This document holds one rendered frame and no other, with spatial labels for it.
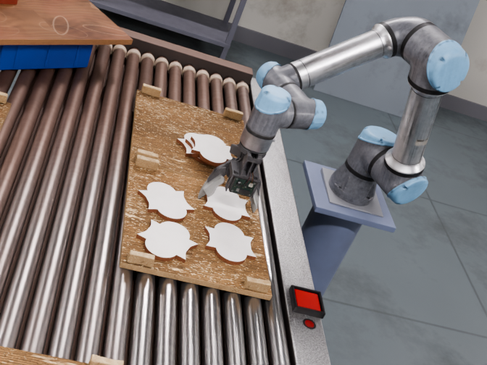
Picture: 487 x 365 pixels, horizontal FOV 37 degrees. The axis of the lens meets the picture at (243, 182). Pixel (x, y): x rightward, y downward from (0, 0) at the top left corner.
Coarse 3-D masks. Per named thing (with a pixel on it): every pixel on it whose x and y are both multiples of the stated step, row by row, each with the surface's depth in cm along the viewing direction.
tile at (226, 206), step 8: (216, 192) 190; (224, 192) 191; (208, 200) 185; (216, 200) 186; (224, 200) 188; (232, 200) 189; (240, 200) 190; (208, 208) 183; (216, 208) 183; (224, 208) 185; (232, 208) 186; (240, 208) 187; (216, 216) 182; (224, 216) 182; (232, 216) 183; (240, 216) 184; (248, 216) 186
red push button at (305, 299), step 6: (300, 294) 170; (306, 294) 170; (312, 294) 171; (300, 300) 168; (306, 300) 169; (312, 300) 169; (318, 300) 170; (306, 306) 167; (312, 306) 167; (318, 306) 168
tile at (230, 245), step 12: (204, 228) 175; (216, 228) 176; (228, 228) 178; (216, 240) 172; (228, 240) 174; (240, 240) 175; (216, 252) 169; (228, 252) 170; (240, 252) 172; (252, 252) 173
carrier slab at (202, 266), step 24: (144, 168) 189; (192, 192) 188; (144, 216) 172; (192, 216) 179; (192, 240) 171; (120, 264) 156; (168, 264) 160; (192, 264) 163; (216, 264) 166; (240, 264) 170; (264, 264) 173; (216, 288) 162; (240, 288) 162
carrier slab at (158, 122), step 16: (144, 96) 222; (160, 96) 226; (144, 112) 214; (160, 112) 217; (176, 112) 221; (192, 112) 225; (208, 112) 228; (144, 128) 206; (160, 128) 209; (176, 128) 213; (192, 128) 216; (208, 128) 220; (224, 128) 223; (240, 128) 227; (144, 144) 199; (160, 144) 202; (176, 144) 205; (160, 160) 195; (176, 160) 198; (192, 160) 201; (192, 176) 195; (208, 176) 197
